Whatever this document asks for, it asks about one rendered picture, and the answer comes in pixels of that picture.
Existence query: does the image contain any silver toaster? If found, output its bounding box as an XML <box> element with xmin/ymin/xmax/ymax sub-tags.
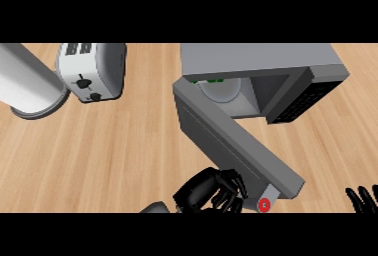
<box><xmin>54</xmin><ymin>42</ymin><xmax>128</xmax><ymax>104</ymax></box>

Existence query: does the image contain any grey microwave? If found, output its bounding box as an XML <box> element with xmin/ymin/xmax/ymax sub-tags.
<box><xmin>178</xmin><ymin>42</ymin><xmax>351</xmax><ymax>125</ymax></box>

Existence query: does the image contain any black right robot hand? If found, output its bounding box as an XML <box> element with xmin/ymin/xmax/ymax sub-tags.
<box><xmin>343</xmin><ymin>184</ymin><xmax>378</xmax><ymax>214</ymax></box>

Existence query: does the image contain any white paper towel roll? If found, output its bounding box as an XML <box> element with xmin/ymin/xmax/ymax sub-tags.
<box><xmin>0</xmin><ymin>42</ymin><xmax>67</xmax><ymax>115</ymax></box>

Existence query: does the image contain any grey microwave door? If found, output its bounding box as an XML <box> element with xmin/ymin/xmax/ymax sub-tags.
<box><xmin>171</xmin><ymin>78</ymin><xmax>306</xmax><ymax>201</ymax></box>

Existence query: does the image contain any grey round towel holder base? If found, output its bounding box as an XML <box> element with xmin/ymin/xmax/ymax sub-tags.
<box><xmin>8</xmin><ymin>84</ymin><xmax>72</xmax><ymax>121</ymax></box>

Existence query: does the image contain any grey milk carton red cap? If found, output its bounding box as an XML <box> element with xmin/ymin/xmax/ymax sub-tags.
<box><xmin>244</xmin><ymin>184</ymin><xmax>283</xmax><ymax>214</ymax></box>

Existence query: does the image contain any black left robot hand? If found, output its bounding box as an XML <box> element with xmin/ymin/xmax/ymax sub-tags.
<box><xmin>171</xmin><ymin>166</ymin><xmax>249</xmax><ymax>214</ymax></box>

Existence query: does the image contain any white glass turntable plate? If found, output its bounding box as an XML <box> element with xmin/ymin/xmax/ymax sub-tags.
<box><xmin>197</xmin><ymin>77</ymin><xmax>243</xmax><ymax>105</ymax></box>

